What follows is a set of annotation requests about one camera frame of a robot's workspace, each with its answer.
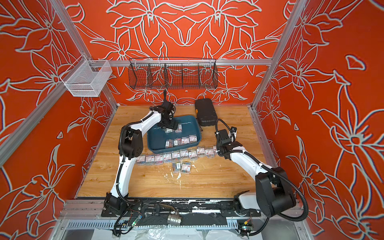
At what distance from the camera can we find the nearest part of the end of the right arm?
622mm

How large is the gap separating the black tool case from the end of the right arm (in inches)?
12.4

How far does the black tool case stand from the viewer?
1.05 metres
